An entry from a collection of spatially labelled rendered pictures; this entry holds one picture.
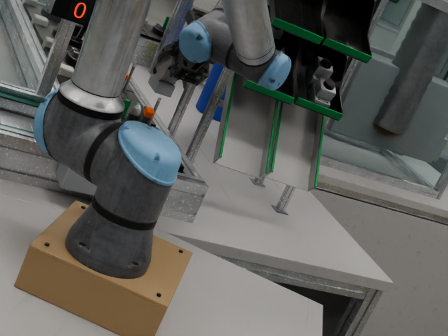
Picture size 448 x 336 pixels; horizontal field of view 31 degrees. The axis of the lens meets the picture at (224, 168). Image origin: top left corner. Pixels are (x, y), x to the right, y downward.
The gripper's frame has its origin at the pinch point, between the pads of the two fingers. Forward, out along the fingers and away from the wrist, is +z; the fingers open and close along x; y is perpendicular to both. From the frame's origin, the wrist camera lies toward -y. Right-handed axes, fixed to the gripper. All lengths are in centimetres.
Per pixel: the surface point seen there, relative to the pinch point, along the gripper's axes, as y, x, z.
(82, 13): -10.5, -20.8, 4.2
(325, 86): -2.3, 37.3, -13.2
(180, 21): -77, 43, 76
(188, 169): 18.4, 12.5, 9.5
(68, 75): -13.6, -11.2, 36.3
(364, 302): 42, 68, 10
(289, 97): 2.5, 28.4, -10.2
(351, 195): -15, 106, 56
